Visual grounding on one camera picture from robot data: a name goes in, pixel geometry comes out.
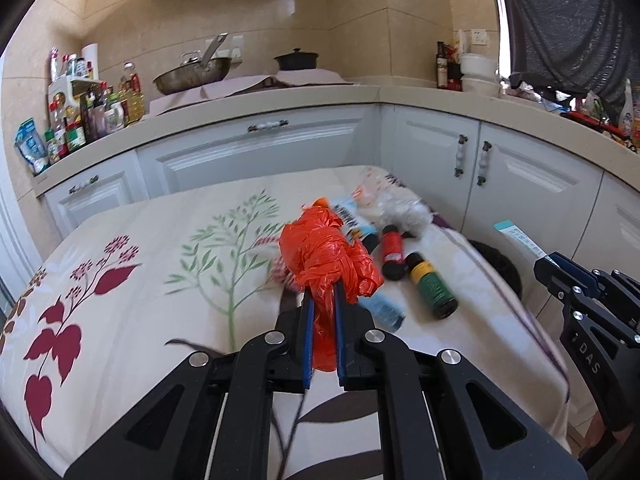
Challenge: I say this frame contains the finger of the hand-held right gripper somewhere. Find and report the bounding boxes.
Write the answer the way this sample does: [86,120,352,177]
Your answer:
[533,258,602,312]
[549,253,602,298]

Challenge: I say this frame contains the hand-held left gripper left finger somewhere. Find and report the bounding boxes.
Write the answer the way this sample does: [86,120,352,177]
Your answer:
[65,287,316,480]

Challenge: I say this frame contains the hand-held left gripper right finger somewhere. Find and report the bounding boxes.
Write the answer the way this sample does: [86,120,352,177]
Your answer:
[332,280,588,480]

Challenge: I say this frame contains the white and teal tube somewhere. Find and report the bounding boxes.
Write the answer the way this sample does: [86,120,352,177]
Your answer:
[493,219,557,267]

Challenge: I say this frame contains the black trash bin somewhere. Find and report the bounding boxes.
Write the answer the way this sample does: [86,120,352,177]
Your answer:
[467,240,524,302]

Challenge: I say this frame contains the orange plastic bag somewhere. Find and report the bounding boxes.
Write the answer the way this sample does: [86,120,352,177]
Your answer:
[279,199,385,374]

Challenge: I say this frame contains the light blue small packet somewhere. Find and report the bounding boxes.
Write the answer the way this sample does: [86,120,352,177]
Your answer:
[358,294,406,332]

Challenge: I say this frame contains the red and white checked wrapper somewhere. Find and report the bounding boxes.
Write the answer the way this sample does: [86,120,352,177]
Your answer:
[256,234,293,288]

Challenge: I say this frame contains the red bottle with black cap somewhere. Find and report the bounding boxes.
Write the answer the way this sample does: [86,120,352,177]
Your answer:
[380,224,405,281]

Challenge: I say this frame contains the black bottle with green label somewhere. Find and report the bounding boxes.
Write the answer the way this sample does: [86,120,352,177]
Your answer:
[404,252,459,320]

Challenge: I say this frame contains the striped blue and white tube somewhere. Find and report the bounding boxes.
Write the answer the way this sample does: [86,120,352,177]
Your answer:
[331,199,381,256]

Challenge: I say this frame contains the crumpled clear plastic bag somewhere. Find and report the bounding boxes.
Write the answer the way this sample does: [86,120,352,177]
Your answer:
[374,186,434,239]

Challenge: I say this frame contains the floral printed tablecloth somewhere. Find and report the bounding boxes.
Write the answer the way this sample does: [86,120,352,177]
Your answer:
[0,164,572,480]

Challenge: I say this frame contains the white spray bottle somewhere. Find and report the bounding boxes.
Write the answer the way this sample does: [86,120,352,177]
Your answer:
[618,79,639,134]

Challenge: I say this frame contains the white kitchen cabinet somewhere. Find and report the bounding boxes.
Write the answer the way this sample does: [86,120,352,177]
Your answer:
[35,102,640,411]

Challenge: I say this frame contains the white round container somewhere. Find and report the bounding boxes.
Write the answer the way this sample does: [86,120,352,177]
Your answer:
[460,77,501,97]

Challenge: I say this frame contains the white lidded bowl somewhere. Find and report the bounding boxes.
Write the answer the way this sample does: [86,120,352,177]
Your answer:
[459,52,499,79]

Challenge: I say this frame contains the dark sauce bottle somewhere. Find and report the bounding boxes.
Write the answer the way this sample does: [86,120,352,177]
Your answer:
[434,41,450,90]

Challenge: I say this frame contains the dark grey curtain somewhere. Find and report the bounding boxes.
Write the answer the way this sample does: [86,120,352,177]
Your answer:
[494,0,640,107]

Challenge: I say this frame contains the beige stove cover cloth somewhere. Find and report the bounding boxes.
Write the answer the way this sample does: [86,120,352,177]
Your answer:
[149,70,362,117]

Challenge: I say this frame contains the black cooking pot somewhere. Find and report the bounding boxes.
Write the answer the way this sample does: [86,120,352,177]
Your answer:
[273,48,320,72]

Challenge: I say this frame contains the steel wok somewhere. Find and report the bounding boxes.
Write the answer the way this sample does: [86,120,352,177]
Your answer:
[152,33,234,96]

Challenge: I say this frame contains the yellow cooking oil bottle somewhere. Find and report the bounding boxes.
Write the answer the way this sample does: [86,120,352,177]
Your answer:
[119,62,146,124]

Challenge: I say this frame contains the group of seasoning bottles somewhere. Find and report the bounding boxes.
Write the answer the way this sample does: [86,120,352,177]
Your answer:
[44,47,124,161]

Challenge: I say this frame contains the blue and white pouches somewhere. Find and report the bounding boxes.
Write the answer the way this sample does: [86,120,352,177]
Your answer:
[14,118,51,176]

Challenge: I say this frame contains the white cabinet door handle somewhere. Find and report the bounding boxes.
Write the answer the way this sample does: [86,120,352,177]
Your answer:
[477,142,494,186]
[453,134,469,179]

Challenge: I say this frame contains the long drawer handle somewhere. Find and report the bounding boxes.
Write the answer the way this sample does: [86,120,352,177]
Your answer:
[248,119,290,134]

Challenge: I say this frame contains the short drawer handle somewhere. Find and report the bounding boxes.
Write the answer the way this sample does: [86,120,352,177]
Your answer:
[69,174,100,194]

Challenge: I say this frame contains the white wall socket panel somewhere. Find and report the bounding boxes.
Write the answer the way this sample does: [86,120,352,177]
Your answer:
[204,34,245,64]

